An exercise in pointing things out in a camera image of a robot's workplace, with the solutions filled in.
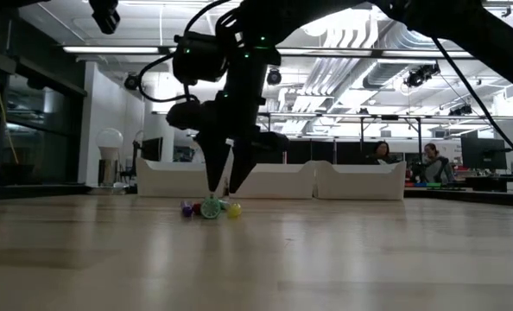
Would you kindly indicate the green whiteboard marker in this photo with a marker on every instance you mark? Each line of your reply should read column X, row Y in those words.
column 224, row 204

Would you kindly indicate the black desk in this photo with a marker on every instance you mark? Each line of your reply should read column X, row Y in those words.
column 476, row 192

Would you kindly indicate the yellow highlighter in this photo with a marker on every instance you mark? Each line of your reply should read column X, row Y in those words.
column 234, row 210

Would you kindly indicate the black partition panel row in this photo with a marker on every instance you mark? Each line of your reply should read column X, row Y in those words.
column 325, row 151

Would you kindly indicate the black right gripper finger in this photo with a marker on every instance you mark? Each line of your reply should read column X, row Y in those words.
column 243, row 160
column 213, row 160

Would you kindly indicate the silver ventilation duct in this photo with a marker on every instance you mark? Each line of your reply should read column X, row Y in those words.
column 381, row 75

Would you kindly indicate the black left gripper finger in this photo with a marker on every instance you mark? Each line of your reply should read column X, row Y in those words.
column 105, row 15

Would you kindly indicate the black metal rig frame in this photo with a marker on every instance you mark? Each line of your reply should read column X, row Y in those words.
column 419, row 142

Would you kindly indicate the white plastic bin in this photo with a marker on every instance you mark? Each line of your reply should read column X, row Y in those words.
column 282, row 179
column 360, row 181
column 170, row 179

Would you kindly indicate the person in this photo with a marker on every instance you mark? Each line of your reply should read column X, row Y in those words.
column 381, row 153
column 435, row 166

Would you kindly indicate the coloured blocks row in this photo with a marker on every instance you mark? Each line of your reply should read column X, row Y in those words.
column 425, row 184

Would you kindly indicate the green chunky highlighter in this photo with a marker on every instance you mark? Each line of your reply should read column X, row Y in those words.
column 210, row 208

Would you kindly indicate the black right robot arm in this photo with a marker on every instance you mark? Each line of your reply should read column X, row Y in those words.
column 455, row 26

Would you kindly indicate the red whiteboard marker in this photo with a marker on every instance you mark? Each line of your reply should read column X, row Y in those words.
column 197, row 208

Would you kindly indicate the clear glass jar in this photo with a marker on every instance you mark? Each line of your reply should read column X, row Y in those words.
column 108, row 173

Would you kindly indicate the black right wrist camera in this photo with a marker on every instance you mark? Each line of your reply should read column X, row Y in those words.
column 185, row 114

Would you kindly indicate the black monitor stand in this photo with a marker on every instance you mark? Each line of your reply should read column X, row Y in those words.
column 133, row 164

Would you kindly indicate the large white light bulb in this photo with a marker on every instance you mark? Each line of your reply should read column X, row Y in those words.
column 109, row 140

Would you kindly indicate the black overhead mounted camera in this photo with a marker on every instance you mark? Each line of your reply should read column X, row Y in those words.
column 130, row 82
column 460, row 110
column 274, row 77
column 420, row 75

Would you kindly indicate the slim purple highlighter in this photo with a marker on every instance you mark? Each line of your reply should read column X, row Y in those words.
column 187, row 210

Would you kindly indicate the black computer monitor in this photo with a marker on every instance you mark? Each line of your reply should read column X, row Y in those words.
column 153, row 149
column 483, row 153

